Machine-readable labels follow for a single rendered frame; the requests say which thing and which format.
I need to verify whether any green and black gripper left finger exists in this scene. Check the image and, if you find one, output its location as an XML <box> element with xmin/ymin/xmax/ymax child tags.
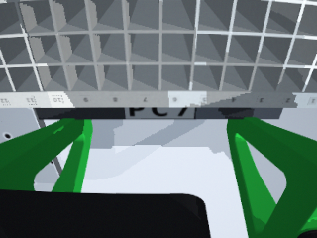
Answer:
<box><xmin>0</xmin><ymin>118</ymin><xmax>93</xmax><ymax>192</ymax></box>

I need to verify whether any white deep-well block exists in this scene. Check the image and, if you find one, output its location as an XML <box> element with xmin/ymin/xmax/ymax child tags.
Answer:
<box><xmin>0</xmin><ymin>0</ymin><xmax>317</xmax><ymax>108</ymax></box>

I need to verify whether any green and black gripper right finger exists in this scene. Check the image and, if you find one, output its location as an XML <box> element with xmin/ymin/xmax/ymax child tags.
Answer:
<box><xmin>227</xmin><ymin>117</ymin><xmax>317</xmax><ymax>238</ymax></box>

